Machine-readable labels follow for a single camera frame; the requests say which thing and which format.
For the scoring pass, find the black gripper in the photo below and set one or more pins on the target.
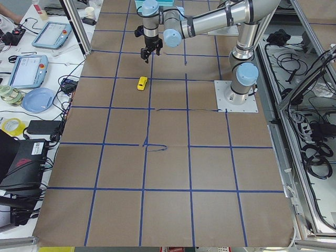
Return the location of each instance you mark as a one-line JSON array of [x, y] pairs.
[[151, 42]]

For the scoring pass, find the yellow toy beetle car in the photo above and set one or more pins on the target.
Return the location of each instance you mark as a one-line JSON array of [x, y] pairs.
[[142, 83]]

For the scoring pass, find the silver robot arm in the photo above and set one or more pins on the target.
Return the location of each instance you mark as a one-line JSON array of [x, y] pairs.
[[166, 26]]

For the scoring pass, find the white paper cup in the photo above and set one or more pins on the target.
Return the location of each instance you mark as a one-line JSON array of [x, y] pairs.
[[90, 12]]

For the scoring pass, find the upper blue teach pendant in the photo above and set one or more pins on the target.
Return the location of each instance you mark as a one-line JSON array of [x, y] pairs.
[[52, 36]]

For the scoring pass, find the blue teach pendant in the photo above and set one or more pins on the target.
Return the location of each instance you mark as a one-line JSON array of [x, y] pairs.
[[52, 36], [29, 72]]

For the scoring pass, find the blue plastic plate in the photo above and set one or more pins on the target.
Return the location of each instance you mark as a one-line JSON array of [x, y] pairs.
[[38, 100]]

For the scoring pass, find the lower blue teach pendant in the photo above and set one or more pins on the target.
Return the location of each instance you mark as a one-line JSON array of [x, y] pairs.
[[29, 72]]

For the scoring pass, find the black power adapter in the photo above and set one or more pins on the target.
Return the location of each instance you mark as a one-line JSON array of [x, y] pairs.
[[43, 127]]

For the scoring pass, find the green tape rolls stack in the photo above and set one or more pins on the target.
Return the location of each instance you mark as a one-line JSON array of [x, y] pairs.
[[11, 96]]

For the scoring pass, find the yellow tape roll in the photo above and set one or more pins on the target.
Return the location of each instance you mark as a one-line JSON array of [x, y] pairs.
[[13, 126]]

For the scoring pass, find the black computer box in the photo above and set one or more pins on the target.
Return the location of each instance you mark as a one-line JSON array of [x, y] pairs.
[[21, 164]]

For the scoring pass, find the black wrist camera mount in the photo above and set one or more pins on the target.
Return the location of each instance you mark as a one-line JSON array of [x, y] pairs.
[[139, 31]]

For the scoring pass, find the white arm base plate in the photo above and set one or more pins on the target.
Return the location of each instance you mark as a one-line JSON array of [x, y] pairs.
[[225, 31], [228, 101]]

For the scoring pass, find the aluminium frame post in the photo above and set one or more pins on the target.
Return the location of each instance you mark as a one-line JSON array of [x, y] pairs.
[[77, 26]]

